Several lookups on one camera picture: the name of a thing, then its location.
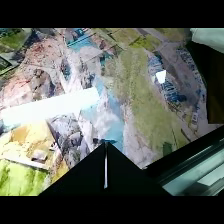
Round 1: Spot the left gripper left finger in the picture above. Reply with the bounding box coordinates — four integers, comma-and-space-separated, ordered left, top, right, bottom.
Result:
38, 142, 106, 197

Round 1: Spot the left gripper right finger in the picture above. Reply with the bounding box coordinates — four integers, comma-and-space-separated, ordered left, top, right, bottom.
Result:
106, 142, 172, 197

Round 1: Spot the white garment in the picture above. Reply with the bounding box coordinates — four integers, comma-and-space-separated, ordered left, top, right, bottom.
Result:
189, 27, 224, 55

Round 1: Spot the black garment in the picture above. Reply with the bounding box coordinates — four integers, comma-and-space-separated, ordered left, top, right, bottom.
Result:
185, 40, 224, 125

